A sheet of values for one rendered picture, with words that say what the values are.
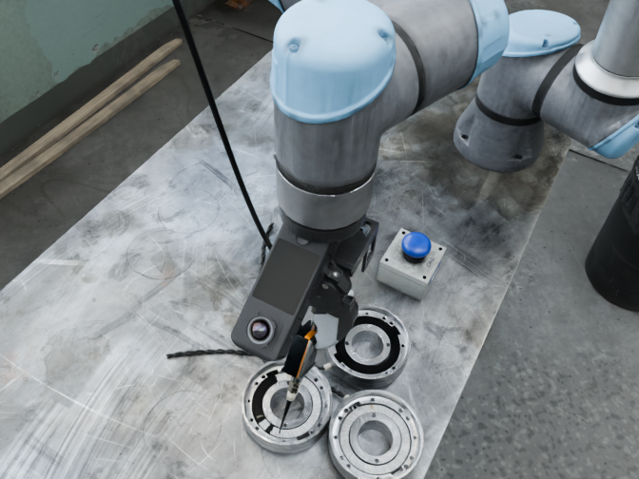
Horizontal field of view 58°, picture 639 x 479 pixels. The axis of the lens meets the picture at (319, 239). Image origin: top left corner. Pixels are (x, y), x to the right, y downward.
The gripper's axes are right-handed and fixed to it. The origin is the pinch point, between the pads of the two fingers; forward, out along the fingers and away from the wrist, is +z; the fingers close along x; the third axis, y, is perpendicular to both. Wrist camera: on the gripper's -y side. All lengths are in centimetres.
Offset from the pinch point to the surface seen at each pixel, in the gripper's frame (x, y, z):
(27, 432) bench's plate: 26.1, -19.2, 13.2
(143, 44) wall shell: 150, 138, 90
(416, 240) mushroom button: -4.7, 23.0, 5.7
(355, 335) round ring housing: -2.6, 8.8, 10.7
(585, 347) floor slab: -50, 82, 93
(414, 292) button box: -6.7, 19.4, 11.9
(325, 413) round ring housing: -3.9, -2.3, 10.3
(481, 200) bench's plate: -9.8, 42.1, 13.3
